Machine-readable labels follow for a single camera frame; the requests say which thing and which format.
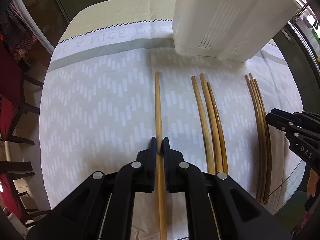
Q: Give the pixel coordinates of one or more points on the glass sliding door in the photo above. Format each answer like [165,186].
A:
[37,22]

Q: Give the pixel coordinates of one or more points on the brown cardboard box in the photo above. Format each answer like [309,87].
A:
[35,55]

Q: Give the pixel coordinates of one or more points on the light bamboo chopstick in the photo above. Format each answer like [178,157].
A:
[158,105]
[208,105]
[200,110]

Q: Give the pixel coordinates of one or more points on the dark wooden chopstick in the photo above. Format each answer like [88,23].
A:
[264,115]
[256,115]
[260,115]
[216,112]

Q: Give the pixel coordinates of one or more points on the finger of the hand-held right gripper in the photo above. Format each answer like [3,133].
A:
[277,122]
[310,122]

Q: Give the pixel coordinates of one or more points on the white grey patterned tablecloth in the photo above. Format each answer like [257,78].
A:
[100,105]

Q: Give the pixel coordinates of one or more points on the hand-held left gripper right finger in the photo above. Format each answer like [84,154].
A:
[166,146]

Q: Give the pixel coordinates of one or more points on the pink floral clothing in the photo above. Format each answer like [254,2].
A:
[303,223]

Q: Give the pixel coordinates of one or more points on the pale yellow quilted mat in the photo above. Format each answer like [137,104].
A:
[112,12]

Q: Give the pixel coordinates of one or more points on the white plastic utensil holder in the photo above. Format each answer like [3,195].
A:
[212,17]

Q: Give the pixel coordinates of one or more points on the checkered hanging apron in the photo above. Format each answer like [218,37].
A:
[20,35]

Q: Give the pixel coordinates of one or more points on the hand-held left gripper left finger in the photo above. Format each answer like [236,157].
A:
[153,146]

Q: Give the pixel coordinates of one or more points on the person's right hand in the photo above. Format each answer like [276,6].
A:
[315,177]

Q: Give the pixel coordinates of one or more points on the dark chair with red cushion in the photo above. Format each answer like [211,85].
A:
[10,190]
[10,110]

